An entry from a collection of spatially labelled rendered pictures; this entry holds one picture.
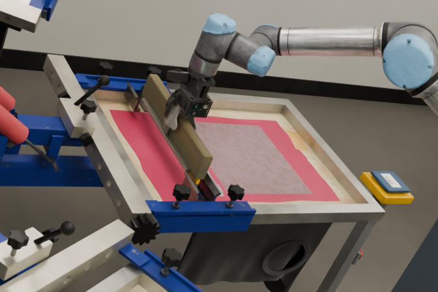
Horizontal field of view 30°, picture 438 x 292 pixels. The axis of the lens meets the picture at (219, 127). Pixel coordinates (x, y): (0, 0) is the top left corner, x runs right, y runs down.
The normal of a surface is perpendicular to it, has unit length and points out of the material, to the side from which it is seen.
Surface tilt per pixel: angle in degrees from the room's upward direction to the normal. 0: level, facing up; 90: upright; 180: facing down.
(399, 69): 87
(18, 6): 32
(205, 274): 94
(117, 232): 0
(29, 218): 0
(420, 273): 90
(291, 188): 0
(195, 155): 90
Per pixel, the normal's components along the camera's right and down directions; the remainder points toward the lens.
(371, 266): 0.36, -0.81
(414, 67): -0.40, 0.26
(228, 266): 0.41, 0.70
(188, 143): -0.83, -0.04
